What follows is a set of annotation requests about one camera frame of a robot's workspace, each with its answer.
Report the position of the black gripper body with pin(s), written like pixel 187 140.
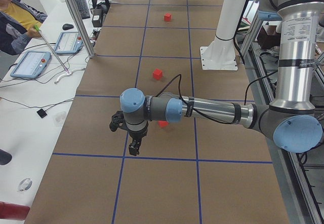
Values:
pixel 137 134

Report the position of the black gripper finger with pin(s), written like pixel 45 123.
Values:
pixel 132 149
pixel 137 147

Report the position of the red cube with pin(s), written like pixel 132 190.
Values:
pixel 162 124

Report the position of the red cube block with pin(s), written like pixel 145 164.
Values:
pixel 157 74
pixel 167 17

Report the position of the small black square device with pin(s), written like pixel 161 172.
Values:
pixel 42 113

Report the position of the clear tape roll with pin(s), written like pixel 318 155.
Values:
pixel 24 185

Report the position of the far teach pendant tablet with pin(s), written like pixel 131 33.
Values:
pixel 69 42

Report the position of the teach pendant tablet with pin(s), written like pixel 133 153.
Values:
pixel 69 42
pixel 32 64

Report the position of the black power adapter box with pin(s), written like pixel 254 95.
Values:
pixel 99 14

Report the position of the near teach pendant tablet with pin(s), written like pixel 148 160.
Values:
pixel 32 64

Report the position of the black computer mouse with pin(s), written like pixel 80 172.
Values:
pixel 67 26

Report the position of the black keyboard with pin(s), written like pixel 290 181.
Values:
pixel 83 8

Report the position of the red object at edge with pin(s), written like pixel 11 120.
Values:
pixel 12 211

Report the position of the long metal grabber stick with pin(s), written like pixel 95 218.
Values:
pixel 52 50

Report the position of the seated person yellow shirt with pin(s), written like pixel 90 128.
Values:
pixel 18 22

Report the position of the brown cardboard box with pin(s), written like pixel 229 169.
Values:
pixel 268 37

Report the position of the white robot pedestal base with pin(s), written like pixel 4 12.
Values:
pixel 220 54

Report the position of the aluminium frame post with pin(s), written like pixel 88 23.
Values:
pixel 72 7

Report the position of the aluminium side frame rail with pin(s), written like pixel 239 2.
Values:
pixel 299 169

